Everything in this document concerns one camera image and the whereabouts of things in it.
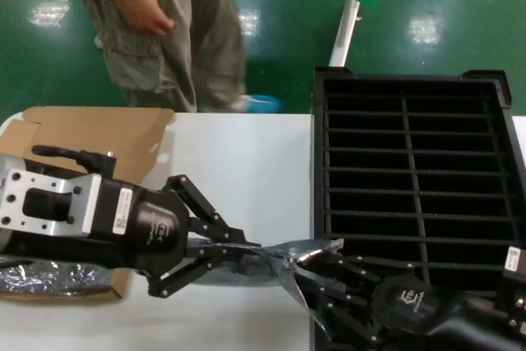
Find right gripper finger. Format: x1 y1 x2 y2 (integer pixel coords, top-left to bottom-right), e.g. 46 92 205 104
295 252 421 287
303 279 388 344

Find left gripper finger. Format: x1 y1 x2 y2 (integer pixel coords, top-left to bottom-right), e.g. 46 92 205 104
163 173 263 248
147 245 230 299

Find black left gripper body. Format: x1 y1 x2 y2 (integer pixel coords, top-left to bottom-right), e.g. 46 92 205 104
0 177 191 283

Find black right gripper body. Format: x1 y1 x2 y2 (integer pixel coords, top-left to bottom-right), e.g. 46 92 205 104
368 275 454 335

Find silver bagged graphics cards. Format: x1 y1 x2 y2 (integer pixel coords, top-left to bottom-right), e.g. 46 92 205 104
0 262 121 298

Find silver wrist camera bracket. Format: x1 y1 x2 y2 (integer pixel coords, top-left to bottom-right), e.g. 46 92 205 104
0 168 103 238

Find person right hand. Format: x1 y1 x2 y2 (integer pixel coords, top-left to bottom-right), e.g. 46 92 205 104
122 0 174 35

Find open brown cardboard box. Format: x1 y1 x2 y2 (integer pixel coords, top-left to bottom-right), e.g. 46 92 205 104
0 106 176 303

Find white metal table leg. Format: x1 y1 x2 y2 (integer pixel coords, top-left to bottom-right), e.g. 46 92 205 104
328 0 365 67

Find person in white shirt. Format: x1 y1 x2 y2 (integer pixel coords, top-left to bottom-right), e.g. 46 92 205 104
61 0 288 113

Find clear grey antistatic bag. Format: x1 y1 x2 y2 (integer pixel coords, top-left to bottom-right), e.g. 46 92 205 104
192 238 347 330

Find black slotted plastic container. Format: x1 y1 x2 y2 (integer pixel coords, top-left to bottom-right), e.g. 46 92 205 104
311 66 526 351

